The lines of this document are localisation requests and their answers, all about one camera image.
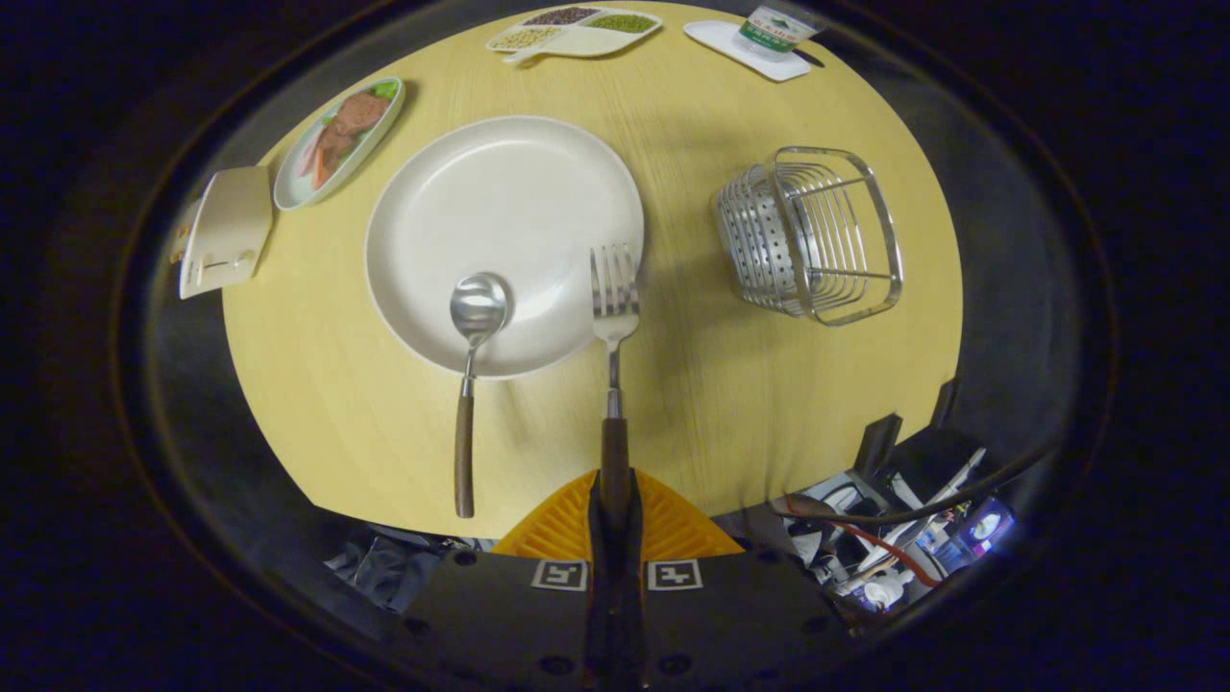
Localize cream toaster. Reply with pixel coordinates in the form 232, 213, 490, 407
177, 165, 275, 301

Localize steel wire cutlery basket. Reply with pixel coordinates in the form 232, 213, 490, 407
712, 146, 905, 328

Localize pink sausage slices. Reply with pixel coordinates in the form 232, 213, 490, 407
296, 130, 335, 190

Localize white square coaster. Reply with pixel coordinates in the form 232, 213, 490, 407
683, 20, 814, 84

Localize brown meat slices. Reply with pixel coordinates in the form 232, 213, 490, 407
317, 91, 390, 169

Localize pale green food plate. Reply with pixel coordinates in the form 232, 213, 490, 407
274, 76, 406, 211

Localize black cable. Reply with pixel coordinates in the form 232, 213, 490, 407
767, 452, 1048, 528

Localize purple lit device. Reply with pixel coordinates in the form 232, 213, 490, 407
947, 497, 1016, 568

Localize dark cloth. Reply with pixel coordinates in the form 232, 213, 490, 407
325, 527, 462, 614

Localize divided dish of beans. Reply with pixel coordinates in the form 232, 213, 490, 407
485, 5, 664, 65

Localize wooden handled steel fork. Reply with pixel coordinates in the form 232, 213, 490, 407
589, 243, 642, 528

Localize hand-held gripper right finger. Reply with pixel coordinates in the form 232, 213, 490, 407
615, 469, 851, 692

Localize large round cream plate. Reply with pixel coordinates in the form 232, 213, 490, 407
364, 115, 646, 380

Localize red cable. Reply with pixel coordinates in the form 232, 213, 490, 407
783, 495, 945, 589

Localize wooden handled steel spoon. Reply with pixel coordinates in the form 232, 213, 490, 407
450, 272, 510, 520

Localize clear water bottle green label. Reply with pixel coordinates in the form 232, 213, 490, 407
736, 4, 820, 56

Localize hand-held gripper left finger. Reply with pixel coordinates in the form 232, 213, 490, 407
399, 469, 616, 692

